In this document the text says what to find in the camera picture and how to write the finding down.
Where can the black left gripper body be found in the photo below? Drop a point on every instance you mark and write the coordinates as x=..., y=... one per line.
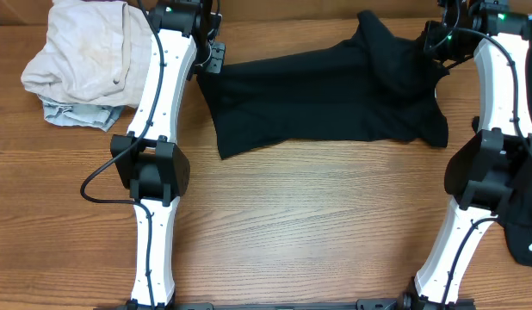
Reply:
x=211, y=58

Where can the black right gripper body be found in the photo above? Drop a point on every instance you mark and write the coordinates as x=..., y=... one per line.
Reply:
x=442, y=46

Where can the black t-shirt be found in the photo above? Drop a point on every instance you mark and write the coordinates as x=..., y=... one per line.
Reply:
x=372, y=86

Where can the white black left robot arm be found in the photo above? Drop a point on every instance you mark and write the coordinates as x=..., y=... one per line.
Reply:
x=148, y=159

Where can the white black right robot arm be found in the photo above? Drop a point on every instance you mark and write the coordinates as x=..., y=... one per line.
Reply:
x=489, y=180

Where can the beige folded garment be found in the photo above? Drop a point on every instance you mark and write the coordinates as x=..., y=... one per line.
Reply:
x=96, y=53

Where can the light blue folded garment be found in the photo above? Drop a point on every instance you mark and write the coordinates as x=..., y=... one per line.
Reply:
x=64, y=114

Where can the black garment pile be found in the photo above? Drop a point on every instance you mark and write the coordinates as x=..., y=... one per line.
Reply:
x=518, y=229

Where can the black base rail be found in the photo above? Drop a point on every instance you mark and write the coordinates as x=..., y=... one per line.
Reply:
x=362, y=304

